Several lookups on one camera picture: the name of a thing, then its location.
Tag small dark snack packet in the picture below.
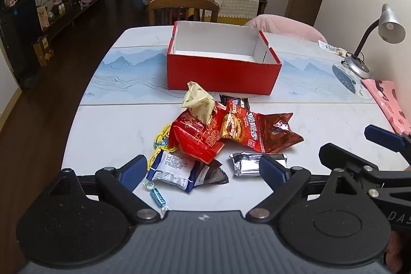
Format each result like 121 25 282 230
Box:
219 93 250 108

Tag pink cloth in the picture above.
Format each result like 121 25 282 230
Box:
245 14 328 43

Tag yellow snack packet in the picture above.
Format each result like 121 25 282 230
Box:
152 123 177 170

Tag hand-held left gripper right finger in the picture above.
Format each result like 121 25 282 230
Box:
245 155 367 224

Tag pink patterned packet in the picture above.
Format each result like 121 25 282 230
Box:
361 79 411 133

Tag dark television cabinet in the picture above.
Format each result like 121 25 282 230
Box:
42 0 110 37

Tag wooden chair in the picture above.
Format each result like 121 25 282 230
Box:
148 0 220 26

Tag paper leaflets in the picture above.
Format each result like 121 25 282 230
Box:
318 40 347 57

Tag dark red chips bag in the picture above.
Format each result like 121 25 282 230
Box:
220 100 304 154

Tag black triangular snack packet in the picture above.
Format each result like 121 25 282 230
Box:
193 160 229 187

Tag cream pyramid snack packet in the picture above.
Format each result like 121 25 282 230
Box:
181 81 216 126

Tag white paper bag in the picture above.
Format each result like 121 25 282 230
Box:
36 6 51 30

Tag silver snack packet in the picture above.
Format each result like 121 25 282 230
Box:
229 152 288 177

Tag brown cardboard box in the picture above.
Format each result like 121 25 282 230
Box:
33 35 54 67

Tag red cardboard box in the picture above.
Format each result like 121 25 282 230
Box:
166 21 282 95

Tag person's right hand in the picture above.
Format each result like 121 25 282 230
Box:
384 237 411 274

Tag blue twist-wrapped candy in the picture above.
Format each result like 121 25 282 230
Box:
143 182 172 218

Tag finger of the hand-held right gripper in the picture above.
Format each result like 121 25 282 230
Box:
319 143 381 179
364 124 411 153

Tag blue snack packet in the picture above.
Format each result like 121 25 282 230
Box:
146 150 206 194

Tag white cabinet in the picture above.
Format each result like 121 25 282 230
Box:
0 46 24 116

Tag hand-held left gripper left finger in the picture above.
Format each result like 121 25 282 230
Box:
50 155 161 224

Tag silver desk lamp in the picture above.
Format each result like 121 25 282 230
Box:
340 3 406 79

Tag large red snack bag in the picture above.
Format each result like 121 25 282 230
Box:
168 102 227 164

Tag black cabinet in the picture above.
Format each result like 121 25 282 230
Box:
0 0 42 82

